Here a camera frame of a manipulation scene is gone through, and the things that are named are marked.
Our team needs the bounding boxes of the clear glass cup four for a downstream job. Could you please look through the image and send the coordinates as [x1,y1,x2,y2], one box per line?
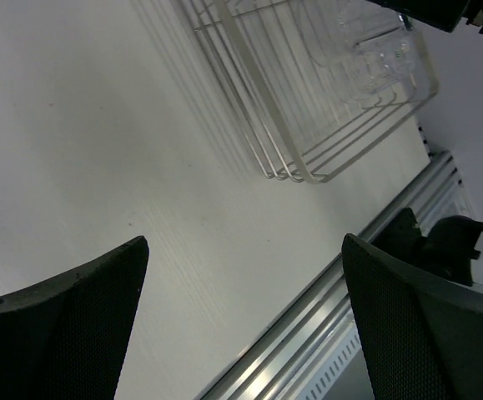
[338,1,416,100]

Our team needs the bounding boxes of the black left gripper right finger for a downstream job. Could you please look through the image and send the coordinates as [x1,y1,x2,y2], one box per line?
[341,234,483,399]

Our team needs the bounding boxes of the metal wire dish rack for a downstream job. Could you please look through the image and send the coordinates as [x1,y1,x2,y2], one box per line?
[132,0,440,185]

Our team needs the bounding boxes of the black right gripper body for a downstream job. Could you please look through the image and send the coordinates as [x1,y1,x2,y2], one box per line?
[372,0,483,34]

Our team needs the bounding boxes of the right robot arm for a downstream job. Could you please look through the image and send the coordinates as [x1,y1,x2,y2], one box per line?
[373,1,483,293]

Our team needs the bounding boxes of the white slotted cable duct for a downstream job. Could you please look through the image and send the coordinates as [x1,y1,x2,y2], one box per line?
[296,326,361,400]

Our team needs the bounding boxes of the aluminium front rail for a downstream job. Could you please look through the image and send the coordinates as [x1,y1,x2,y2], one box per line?
[200,151,461,399]

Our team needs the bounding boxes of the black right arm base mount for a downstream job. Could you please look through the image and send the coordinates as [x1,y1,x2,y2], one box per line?
[373,207,423,264]

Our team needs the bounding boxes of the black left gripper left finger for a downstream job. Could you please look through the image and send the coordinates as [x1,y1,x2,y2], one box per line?
[0,236,148,399]

